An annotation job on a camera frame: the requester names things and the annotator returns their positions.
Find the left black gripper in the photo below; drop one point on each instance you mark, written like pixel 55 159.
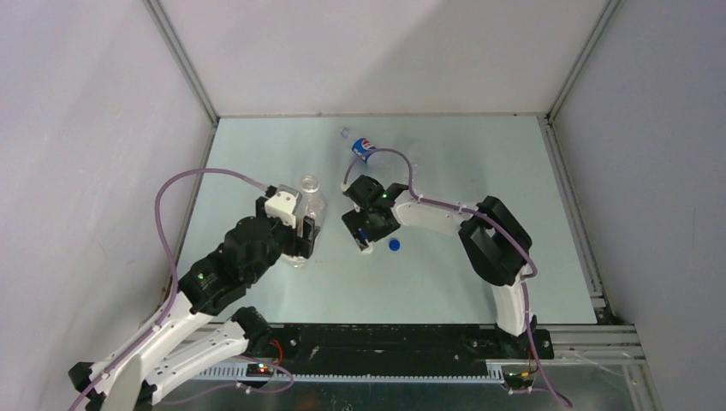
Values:
pixel 300 245

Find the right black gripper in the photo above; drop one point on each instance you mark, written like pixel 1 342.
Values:
pixel 354 219

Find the clear bottle with yellow label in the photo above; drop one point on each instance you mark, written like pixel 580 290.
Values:
pixel 314 211

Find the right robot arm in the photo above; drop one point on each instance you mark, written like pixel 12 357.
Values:
pixel 495 243

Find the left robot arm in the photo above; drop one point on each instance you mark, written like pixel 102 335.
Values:
pixel 155 357

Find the Pepsi labelled clear bottle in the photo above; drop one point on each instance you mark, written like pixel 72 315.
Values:
pixel 375 164

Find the clear unlabelled plastic bottle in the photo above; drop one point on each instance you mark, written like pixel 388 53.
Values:
pixel 414 151

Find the left controller board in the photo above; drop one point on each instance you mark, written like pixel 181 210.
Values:
pixel 260 370

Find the controller board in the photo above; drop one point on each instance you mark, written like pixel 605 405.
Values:
pixel 260 370
pixel 518 382

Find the right controller board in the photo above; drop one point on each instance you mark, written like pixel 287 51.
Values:
pixel 518 382

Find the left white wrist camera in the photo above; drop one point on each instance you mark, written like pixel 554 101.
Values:
pixel 283 204

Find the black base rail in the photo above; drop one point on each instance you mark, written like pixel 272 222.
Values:
pixel 395 350

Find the white slotted cable duct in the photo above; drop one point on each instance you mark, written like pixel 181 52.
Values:
pixel 235 372

